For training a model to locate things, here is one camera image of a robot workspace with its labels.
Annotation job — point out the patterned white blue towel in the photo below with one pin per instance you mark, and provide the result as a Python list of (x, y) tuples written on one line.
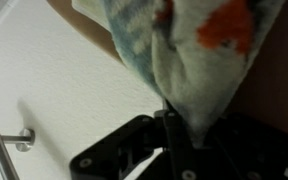
[(200, 83)]

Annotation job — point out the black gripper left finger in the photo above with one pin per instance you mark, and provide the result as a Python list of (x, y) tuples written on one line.
[(134, 146)]

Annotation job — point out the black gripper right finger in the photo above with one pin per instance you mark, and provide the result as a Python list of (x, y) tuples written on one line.
[(250, 150)]

